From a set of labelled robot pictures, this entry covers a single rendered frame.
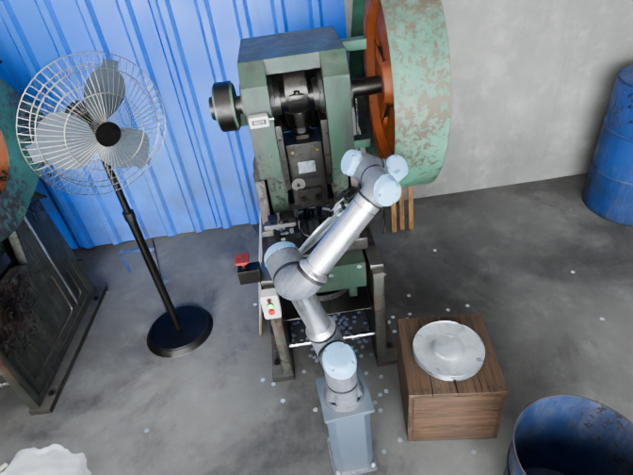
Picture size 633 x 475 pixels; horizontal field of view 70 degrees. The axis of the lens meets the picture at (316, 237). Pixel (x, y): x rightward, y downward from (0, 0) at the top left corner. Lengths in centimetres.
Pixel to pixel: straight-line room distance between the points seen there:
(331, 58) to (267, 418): 162
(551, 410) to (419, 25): 138
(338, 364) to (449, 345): 60
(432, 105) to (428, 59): 13
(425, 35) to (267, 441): 177
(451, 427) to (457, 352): 33
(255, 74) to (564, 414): 164
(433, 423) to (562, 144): 244
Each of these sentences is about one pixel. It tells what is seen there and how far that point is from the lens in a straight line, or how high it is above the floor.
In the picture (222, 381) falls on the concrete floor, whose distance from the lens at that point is 250.
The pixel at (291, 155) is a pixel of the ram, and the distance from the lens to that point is 184.
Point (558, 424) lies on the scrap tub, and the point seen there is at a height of 31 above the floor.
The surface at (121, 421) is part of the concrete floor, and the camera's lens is 258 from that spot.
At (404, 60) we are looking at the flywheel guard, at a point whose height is 152.
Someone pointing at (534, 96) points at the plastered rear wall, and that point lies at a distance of 355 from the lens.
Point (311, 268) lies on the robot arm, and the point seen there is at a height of 111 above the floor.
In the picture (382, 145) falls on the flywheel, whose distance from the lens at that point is 203.
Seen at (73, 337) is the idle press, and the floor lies 3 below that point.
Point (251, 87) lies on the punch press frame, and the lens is 169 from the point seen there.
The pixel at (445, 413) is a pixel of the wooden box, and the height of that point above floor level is 22.
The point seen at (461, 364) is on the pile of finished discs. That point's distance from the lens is 198.
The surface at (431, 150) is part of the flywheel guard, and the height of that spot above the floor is 122.
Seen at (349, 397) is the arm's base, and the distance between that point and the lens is 171.
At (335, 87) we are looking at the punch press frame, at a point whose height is 139.
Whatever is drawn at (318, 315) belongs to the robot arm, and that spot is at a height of 79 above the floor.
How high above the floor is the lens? 194
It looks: 37 degrees down
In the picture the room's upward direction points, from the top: 8 degrees counter-clockwise
